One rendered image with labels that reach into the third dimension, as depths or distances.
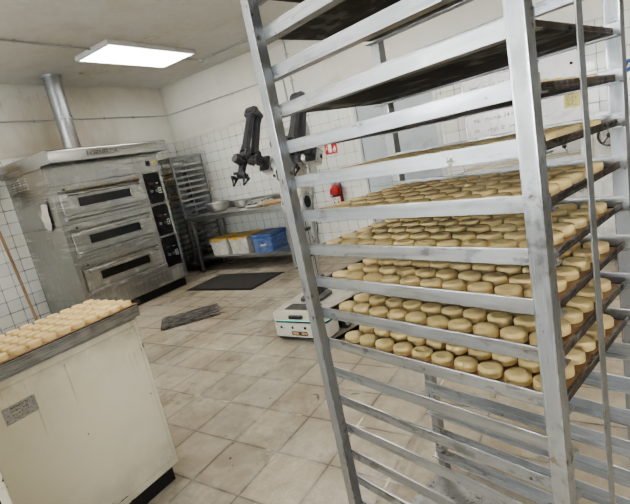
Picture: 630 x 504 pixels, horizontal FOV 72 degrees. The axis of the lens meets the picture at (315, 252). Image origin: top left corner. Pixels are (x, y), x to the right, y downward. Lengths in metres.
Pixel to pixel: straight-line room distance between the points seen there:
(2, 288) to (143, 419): 4.40
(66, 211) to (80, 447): 3.83
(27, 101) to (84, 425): 5.36
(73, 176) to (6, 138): 1.20
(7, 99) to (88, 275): 2.47
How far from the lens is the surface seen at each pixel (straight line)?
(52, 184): 5.64
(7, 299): 6.45
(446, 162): 0.84
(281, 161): 1.12
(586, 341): 1.11
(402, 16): 0.89
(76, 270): 5.65
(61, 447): 2.09
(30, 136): 6.80
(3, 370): 1.95
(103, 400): 2.13
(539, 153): 0.74
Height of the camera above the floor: 1.37
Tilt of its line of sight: 12 degrees down
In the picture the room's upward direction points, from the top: 12 degrees counter-clockwise
